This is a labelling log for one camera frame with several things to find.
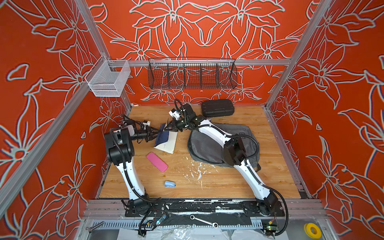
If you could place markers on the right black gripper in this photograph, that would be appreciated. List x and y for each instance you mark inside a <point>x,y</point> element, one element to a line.
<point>173,127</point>

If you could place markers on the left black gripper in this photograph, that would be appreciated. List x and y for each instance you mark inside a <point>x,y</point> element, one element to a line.
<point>148,134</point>

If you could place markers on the grey student backpack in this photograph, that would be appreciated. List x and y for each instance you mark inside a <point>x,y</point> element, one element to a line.
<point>204,149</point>

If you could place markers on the blue notebook yellow label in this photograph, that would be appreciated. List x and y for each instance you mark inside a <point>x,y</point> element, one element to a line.
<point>162,137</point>

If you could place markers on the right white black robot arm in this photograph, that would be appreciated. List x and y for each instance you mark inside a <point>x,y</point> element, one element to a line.
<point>234,153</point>

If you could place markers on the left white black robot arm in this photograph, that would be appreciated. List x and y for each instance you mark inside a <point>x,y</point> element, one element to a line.
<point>120,153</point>

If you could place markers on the pink pencil case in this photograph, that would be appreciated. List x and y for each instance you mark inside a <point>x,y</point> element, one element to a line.
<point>157,162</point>

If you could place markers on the black hard case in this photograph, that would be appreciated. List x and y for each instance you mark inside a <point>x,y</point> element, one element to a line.
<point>217,108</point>

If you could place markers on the light blue stapler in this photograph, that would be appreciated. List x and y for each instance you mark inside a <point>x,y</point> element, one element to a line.
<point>170,184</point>

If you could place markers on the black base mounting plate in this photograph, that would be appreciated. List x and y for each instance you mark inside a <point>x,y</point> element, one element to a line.
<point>251,208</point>

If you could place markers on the yellow tape roll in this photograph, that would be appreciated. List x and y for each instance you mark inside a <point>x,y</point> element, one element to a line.
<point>312,231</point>

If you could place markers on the black wire wall basket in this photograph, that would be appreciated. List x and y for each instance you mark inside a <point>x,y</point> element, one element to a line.
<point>192,73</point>

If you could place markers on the white wire wall basket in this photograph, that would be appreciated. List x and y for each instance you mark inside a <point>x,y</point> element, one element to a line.
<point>108,78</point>

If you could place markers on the grey bolt on frame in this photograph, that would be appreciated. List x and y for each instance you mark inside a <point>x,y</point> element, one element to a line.
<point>96,226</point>

